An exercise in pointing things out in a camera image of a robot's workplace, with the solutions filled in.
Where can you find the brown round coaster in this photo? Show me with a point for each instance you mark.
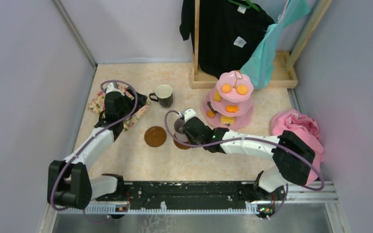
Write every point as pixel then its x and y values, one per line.
pixel 181 146
pixel 155 136

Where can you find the round orange cookie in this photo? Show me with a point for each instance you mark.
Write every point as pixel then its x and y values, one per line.
pixel 226 88

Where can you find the orange flower-shaped cookie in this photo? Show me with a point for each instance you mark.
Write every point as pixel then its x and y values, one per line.
pixel 210 114

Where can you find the yellow layered cake slice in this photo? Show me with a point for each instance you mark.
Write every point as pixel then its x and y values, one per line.
pixel 227 121

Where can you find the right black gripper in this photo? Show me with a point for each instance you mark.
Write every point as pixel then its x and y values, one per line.
pixel 188 137

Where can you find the floral rectangular tray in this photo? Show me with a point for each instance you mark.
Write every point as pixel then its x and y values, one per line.
pixel 96 105

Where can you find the pink three-tier cake stand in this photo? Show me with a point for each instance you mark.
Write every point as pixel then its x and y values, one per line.
pixel 244 102

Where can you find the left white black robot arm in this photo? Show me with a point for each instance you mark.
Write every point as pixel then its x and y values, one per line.
pixel 69 184

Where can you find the wooden clothes rack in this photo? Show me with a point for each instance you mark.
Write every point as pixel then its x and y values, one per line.
pixel 283 75

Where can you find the yellow rectangular biscuit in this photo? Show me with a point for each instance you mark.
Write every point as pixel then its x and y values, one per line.
pixel 217 97

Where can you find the grey mug black handle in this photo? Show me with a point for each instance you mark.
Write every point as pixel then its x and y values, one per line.
pixel 179 134

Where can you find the black t-shirt on hanger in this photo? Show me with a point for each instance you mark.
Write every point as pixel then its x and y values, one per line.
pixel 229 34

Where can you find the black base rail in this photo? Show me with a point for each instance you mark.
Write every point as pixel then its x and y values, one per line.
pixel 205 198

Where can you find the pink crumpled towel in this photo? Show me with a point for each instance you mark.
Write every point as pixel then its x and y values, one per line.
pixel 307 129

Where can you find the chocolate triangle cake slice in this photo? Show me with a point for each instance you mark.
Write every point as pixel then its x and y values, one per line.
pixel 210 107

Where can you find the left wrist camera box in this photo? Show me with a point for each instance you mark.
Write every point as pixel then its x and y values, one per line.
pixel 112 87

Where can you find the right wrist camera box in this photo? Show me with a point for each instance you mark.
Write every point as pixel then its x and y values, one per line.
pixel 187 114

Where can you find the black mug white inside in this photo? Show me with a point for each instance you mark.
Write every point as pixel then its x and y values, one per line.
pixel 163 95

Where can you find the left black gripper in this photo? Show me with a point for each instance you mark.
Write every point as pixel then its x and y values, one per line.
pixel 126 97

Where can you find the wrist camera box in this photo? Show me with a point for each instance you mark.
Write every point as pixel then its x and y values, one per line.
pixel 112 87
pixel 187 114

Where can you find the round dotted biscuit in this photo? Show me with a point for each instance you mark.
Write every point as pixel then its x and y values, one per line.
pixel 242 89

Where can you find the teal garment hanging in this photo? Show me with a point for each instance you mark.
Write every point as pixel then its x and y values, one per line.
pixel 259 67

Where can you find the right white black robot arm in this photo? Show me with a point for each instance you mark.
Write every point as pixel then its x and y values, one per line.
pixel 293 159

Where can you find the orange fish-shaped cake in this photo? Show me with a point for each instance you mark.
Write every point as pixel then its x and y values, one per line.
pixel 232 108

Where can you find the green clothes hanger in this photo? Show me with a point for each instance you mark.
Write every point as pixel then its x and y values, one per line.
pixel 248 4

